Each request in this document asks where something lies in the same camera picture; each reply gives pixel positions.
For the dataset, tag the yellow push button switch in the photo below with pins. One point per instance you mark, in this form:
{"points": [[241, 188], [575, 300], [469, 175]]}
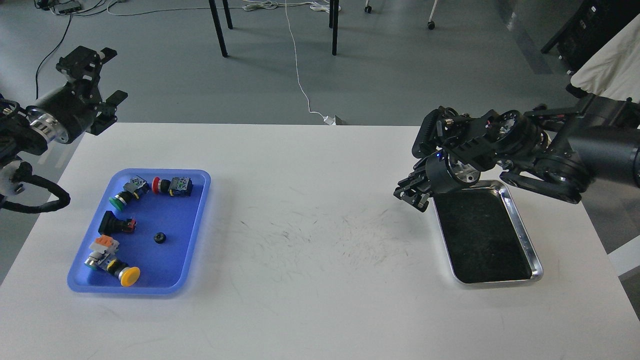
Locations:
{"points": [[103, 256]]}

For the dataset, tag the black table leg right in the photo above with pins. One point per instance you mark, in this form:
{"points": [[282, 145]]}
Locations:
{"points": [[333, 24]]}

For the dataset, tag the blue plastic tray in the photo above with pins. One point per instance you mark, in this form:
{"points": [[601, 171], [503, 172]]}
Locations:
{"points": [[164, 267]]}

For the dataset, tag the black table leg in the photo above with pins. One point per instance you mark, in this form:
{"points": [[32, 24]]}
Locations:
{"points": [[333, 24], [218, 25]]}

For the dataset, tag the black table leg left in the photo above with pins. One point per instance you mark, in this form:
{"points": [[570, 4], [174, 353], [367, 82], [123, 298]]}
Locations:
{"points": [[218, 25]]}

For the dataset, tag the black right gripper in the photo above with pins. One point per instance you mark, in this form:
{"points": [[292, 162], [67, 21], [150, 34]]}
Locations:
{"points": [[442, 173]]}

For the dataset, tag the green push button switch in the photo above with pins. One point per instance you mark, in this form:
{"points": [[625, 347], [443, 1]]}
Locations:
{"points": [[133, 190]]}

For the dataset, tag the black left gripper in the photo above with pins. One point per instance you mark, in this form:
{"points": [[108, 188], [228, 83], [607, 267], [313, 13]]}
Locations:
{"points": [[65, 113]]}

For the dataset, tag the silver metal tray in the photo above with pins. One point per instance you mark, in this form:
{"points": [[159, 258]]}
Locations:
{"points": [[486, 241]]}

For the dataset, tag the white power adapter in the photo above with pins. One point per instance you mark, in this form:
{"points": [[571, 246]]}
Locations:
{"points": [[333, 121]]}

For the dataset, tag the beige cloth cover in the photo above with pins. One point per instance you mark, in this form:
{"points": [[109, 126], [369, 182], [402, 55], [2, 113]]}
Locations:
{"points": [[613, 71]]}

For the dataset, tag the red push button switch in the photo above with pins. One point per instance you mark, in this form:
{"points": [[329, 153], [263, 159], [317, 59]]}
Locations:
{"points": [[180, 187]]}

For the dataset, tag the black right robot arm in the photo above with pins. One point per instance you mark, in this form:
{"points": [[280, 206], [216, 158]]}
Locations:
{"points": [[556, 153]]}

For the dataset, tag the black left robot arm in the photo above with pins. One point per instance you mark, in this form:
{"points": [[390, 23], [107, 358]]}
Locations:
{"points": [[17, 136]]}

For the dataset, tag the black push button switch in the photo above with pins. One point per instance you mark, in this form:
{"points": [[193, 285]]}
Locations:
{"points": [[110, 224]]}

